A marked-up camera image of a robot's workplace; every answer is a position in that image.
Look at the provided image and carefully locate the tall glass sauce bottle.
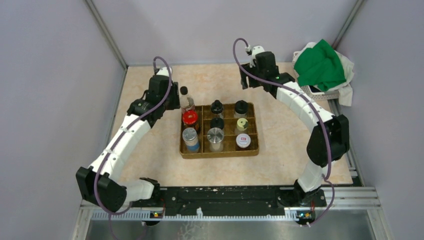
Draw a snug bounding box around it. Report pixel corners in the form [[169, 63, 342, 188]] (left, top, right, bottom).
[[179, 86, 195, 114]]

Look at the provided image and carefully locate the red lid sauce jar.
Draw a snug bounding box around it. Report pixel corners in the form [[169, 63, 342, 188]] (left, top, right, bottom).
[[182, 110, 200, 134]]

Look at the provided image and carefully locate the black cap shaker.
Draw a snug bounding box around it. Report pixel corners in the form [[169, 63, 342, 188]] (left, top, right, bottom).
[[234, 100, 249, 119], [209, 117, 225, 131]]

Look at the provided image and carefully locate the silver lid jar blue label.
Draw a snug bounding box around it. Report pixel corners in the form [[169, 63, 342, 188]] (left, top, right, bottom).
[[182, 127, 200, 153]]

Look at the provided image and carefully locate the yellow lid small bottle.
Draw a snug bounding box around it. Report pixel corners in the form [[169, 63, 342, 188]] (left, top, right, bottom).
[[234, 117, 249, 135]]

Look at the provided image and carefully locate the small black cap bottle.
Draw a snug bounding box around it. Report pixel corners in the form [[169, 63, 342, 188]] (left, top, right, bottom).
[[210, 99, 224, 119]]

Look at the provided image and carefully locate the black cap shaker front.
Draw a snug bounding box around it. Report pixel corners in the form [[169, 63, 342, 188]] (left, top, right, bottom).
[[209, 117, 225, 131]]

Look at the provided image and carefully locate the woven bamboo divided tray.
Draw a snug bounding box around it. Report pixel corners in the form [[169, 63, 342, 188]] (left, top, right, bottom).
[[179, 102, 260, 159]]

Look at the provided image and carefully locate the white plastic basket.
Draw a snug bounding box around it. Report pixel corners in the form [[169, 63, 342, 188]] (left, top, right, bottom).
[[301, 85, 339, 101]]

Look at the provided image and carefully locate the clear jar silver lid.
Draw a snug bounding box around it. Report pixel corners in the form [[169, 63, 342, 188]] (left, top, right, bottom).
[[206, 127, 225, 153]]

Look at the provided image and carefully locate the white lid dark jar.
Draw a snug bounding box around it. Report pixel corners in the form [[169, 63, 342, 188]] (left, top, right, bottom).
[[235, 133, 252, 151]]

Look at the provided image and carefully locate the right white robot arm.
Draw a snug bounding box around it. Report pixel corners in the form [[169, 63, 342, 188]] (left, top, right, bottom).
[[240, 46, 350, 206]]

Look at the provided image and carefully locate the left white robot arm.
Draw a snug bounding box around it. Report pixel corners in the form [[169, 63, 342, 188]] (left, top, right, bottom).
[[75, 72, 180, 215]]

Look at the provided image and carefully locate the green cloth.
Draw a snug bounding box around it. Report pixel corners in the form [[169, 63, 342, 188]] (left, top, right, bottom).
[[294, 39, 347, 92]]

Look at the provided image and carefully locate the white cloth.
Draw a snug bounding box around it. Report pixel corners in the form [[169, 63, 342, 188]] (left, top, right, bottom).
[[292, 42, 355, 108]]

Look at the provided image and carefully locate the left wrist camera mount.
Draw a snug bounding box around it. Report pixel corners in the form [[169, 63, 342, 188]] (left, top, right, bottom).
[[154, 66, 173, 77]]

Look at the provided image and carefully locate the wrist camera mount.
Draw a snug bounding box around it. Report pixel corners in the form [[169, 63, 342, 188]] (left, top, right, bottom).
[[245, 45, 265, 68], [154, 66, 173, 77]]

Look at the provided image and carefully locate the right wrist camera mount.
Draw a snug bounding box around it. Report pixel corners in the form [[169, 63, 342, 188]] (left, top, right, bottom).
[[245, 45, 265, 68]]

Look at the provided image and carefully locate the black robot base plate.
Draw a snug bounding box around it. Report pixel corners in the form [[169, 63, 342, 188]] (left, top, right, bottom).
[[132, 185, 327, 217]]

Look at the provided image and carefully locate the aluminium frame rail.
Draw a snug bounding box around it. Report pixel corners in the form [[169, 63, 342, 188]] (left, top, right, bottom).
[[73, 99, 393, 240]]

